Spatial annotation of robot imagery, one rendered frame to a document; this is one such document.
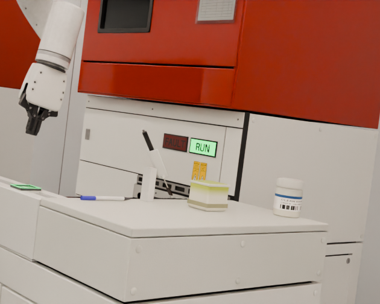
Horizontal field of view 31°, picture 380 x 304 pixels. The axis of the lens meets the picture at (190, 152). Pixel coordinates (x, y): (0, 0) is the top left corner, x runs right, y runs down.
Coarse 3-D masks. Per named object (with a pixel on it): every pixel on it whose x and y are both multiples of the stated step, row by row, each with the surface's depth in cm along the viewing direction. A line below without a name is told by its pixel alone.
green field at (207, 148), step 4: (192, 140) 210; (196, 140) 209; (192, 144) 210; (196, 144) 209; (200, 144) 207; (204, 144) 206; (208, 144) 205; (212, 144) 204; (192, 148) 210; (196, 148) 209; (200, 148) 207; (204, 148) 206; (208, 148) 205; (212, 148) 203; (196, 152) 209; (200, 152) 207; (204, 152) 206; (208, 152) 205; (212, 152) 203
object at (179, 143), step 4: (164, 136) 220; (168, 136) 219; (172, 136) 217; (176, 136) 216; (164, 140) 220; (168, 140) 219; (172, 140) 217; (176, 140) 216; (180, 140) 214; (184, 140) 213; (164, 144) 220; (168, 144) 218; (172, 144) 217; (176, 144) 216; (180, 144) 214; (184, 144) 213; (176, 148) 216; (180, 148) 214; (184, 148) 213
